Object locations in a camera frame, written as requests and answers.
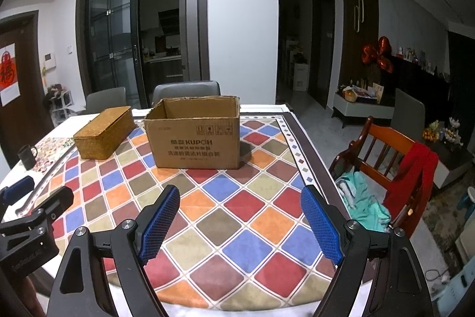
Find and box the white figurine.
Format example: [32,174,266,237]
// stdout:
[443,116,464,147]

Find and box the low grey coffee table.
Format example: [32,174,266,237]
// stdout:
[419,137,475,189]

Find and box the low white cabinet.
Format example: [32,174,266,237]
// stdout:
[331,92,396,129]

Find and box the light blue stool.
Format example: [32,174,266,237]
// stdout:
[457,187,475,211]

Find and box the dark wooden door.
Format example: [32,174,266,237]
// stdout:
[0,14,54,169]

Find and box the red foil balloon bow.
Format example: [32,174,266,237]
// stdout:
[362,37,395,73]

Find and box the dark room door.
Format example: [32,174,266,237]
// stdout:
[308,0,335,109]

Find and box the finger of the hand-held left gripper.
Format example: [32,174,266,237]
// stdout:
[0,176,35,207]
[0,186,75,239]

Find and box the dark wardrobe with long handles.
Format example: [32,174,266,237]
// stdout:
[341,0,379,95]

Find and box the black range hood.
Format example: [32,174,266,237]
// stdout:
[159,10,181,33]

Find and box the dark sideboard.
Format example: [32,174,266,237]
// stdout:
[382,55,451,117]

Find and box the grey dining chair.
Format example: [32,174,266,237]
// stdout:
[389,89,425,147]
[85,87,127,114]
[151,80,221,108]

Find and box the white carton box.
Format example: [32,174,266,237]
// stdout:
[292,62,309,92]

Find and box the white appliance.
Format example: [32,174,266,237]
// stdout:
[432,254,475,317]

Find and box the red garment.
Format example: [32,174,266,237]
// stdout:
[384,142,439,215]

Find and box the teal cloth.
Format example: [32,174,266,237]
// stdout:
[336,171,392,232]

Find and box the glass sliding door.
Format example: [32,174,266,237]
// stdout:
[78,0,145,108]

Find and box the silver refrigerator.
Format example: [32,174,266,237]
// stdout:
[179,0,203,82]

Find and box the bunch of orange fruit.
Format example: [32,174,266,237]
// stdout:
[423,120,444,143]

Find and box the woven lidded basket box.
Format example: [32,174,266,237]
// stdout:
[73,107,135,160]

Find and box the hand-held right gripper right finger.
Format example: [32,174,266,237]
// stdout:
[300,185,435,317]

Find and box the white shoe rack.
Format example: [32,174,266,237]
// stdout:
[46,84,73,124]

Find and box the brown cardboard box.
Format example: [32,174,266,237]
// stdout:
[144,96,241,170]

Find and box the red and white door poster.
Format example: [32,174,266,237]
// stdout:
[0,44,20,107]

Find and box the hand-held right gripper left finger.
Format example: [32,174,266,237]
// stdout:
[46,184,181,317]

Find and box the black mug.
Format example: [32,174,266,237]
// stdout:
[17,144,38,170]

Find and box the wooden chair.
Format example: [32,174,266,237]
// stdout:
[328,116,438,239]

